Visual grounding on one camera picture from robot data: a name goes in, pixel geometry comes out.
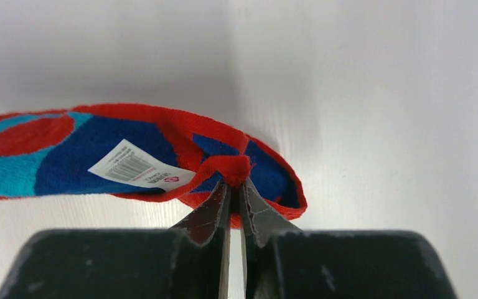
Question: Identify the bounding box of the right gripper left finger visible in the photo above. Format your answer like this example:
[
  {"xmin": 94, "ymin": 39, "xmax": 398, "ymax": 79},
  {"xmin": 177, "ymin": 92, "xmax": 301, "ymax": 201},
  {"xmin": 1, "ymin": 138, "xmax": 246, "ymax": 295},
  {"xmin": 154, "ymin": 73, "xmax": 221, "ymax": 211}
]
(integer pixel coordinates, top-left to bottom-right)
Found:
[{"xmin": 0, "ymin": 182, "xmax": 232, "ymax": 298}]

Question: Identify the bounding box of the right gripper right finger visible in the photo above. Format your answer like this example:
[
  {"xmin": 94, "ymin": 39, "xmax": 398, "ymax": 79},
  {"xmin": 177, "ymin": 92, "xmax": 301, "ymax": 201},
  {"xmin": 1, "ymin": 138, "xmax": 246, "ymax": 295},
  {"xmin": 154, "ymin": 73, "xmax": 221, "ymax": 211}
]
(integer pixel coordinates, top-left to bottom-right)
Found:
[{"xmin": 238, "ymin": 180, "xmax": 457, "ymax": 298}]

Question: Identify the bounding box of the red and teal patterned towel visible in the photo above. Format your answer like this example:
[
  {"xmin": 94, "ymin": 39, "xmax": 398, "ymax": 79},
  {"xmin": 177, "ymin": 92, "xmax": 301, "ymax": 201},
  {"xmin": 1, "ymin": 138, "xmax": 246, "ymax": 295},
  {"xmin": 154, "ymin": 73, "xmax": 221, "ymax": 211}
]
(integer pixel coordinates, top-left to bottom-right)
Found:
[{"xmin": 0, "ymin": 103, "xmax": 307, "ymax": 220}]

